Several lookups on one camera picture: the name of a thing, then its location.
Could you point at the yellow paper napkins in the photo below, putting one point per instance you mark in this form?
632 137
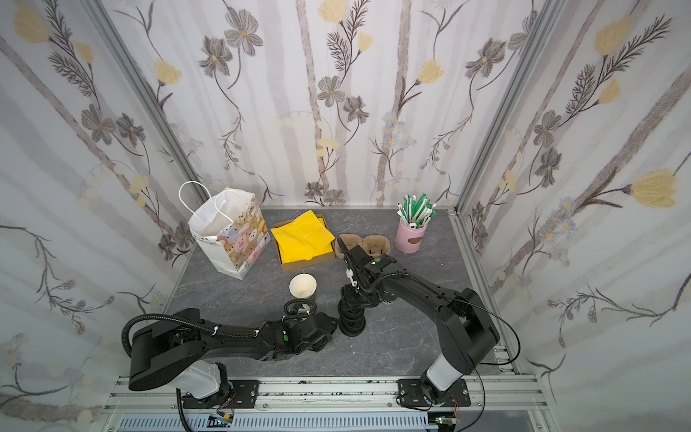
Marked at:
302 236

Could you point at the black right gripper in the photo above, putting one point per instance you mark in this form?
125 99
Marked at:
355 259

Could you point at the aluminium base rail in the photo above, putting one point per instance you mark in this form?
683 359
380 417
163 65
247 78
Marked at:
379 403

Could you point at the brown pulp cup carrier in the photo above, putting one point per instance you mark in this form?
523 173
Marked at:
372 245

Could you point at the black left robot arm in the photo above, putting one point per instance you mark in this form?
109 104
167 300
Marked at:
175 350

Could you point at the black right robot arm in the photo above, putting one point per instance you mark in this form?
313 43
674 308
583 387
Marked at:
465 327

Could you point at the green paper cup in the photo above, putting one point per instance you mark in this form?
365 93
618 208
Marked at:
303 287

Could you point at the brown cardboard tray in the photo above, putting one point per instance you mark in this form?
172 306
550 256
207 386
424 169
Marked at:
302 262

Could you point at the black plastic cup lids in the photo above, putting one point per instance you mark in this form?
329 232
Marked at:
351 322

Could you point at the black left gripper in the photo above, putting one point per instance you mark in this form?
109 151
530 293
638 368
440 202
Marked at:
299 311

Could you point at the cartoon print paper bag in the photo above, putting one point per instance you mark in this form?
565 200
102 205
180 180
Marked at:
231 230

